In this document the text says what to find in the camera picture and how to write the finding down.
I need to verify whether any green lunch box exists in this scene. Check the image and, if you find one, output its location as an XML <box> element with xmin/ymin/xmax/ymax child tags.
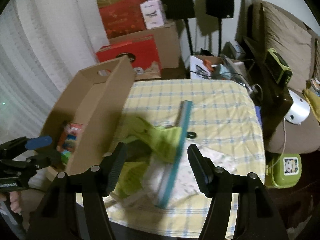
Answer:
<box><xmin>265</xmin><ymin>154</ymin><xmax>302</xmax><ymax>189</ymax></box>

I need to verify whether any large brown cardboard box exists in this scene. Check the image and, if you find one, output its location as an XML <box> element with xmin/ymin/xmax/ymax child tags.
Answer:
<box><xmin>109</xmin><ymin>21</ymin><xmax>181</xmax><ymax>69</ymax></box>

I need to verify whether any green teal squeegee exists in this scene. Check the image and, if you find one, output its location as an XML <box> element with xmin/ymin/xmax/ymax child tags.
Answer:
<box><xmin>116</xmin><ymin>100</ymin><xmax>194</xmax><ymax>209</ymax></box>

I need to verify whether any red gift bag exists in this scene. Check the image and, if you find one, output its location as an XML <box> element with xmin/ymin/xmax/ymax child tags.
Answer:
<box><xmin>99</xmin><ymin>0</ymin><xmax>147</xmax><ymax>38</ymax></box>

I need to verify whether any box of clutter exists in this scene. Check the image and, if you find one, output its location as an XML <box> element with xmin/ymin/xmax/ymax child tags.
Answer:
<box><xmin>189</xmin><ymin>54</ymin><xmax>263</xmax><ymax>99</ymax></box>

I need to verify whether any black speaker left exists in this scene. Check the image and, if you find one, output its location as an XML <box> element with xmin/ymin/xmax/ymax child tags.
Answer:
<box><xmin>165</xmin><ymin>0</ymin><xmax>195</xmax><ymax>55</ymax></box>

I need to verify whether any black speaker right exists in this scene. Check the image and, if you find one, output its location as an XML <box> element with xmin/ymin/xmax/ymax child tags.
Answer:
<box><xmin>205</xmin><ymin>0</ymin><xmax>234</xmax><ymax>55</ymax></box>

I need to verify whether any green black radio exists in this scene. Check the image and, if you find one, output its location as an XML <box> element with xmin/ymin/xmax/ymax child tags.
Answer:
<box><xmin>265</xmin><ymin>48</ymin><xmax>292</xmax><ymax>88</ymax></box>

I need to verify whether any yellow plaid cloth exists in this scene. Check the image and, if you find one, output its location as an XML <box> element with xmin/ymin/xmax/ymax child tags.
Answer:
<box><xmin>104</xmin><ymin>79</ymin><xmax>265</xmax><ymax>238</ymax></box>

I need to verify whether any yellow cloth on sofa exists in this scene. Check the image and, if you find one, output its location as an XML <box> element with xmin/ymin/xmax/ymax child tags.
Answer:
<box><xmin>303</xmin><ymin>88</ymin><xmax>320</xmax><ymax>122</ymax></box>

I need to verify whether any white rounded lamp device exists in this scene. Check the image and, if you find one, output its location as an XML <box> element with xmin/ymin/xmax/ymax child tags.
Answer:
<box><xmin>285</xmin><ymin>90</ymin><xmax>310</xmax><ymax>125</ymax></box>

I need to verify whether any black speaker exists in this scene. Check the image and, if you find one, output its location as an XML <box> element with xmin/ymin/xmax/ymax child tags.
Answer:
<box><xmin>205</xmin><ymin>0</ymin><xmax>234</xmax><ymax>55</ymax></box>
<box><xmin>165</xmin><ymin>0</ymin><xmax>195</xmax><ymax>55</ymax></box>

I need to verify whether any person's left hand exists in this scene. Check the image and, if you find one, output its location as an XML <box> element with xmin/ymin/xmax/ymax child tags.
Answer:
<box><xmin>0</xmin><ymin>191</ymin><xmax>22</xmax><ymax>213</ymax></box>

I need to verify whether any red box with hole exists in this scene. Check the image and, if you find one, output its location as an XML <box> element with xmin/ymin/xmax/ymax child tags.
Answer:
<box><xmin>96</xmin><ymin>35</ymin><xmax>162</xmax><ymax>80</ymax></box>

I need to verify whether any small white pink box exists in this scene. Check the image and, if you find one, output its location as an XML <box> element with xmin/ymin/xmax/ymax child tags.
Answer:
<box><xmin>140</xmin><ymin>0</ymin><xmax>167</xmax><ymax>29</ymax></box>

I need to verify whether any open cardboard box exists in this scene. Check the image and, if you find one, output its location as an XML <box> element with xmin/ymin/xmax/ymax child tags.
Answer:
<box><xmin>41</xmin><ymin>56</ymin><xmax>135</xmax><ymax>180</ymax></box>

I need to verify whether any green carabiner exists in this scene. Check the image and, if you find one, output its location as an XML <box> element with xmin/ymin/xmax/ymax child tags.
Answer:
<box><xmin>186</xmin><ymin>132</ymin><xmax>197</xmax><ymax>139</ymax></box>

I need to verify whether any white floral cloth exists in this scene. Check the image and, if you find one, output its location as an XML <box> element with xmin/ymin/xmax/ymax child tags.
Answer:
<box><xmin>105</xmin><ymin>144</ymin><xmax>241</xmax><ymax>205</ymax></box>

